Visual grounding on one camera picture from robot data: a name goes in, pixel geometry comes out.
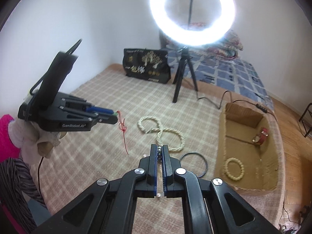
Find green pendant red cord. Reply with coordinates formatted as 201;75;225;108
116;110;130;155

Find cream bead bracelet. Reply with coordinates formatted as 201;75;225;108
223;157;245;181

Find thick twisted pearl necklace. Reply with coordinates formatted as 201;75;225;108
137;116;186;152

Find dark thin bangle ring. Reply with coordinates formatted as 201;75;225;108
180;152;208;179

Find red leather strap watch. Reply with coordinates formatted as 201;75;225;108
252;127;269;146

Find pink sleeved left forearm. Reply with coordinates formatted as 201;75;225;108
0;114;20;162

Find white gloved left hand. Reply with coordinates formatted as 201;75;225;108
8;119;67;164

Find open cardboard box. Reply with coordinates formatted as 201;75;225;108
215;103;279;193

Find black printed gift bag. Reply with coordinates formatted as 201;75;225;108
122;49;171;84

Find pink plaid blanket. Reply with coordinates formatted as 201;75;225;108
30;64;285;225

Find black tripod stand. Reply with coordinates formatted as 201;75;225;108
172;46;199;104

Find blue patterned bed sheet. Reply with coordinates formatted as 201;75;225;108
167;47;275;110

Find black clothes rack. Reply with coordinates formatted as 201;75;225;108
299;103;312;138

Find folded floral quilt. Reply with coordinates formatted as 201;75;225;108
190;29;244;60

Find floor power strip cables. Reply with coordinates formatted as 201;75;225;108
277;192;310;234

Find black ring light cable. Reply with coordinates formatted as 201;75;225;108
197;90;279;127

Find white ring light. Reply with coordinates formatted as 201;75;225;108
149;0;236;47

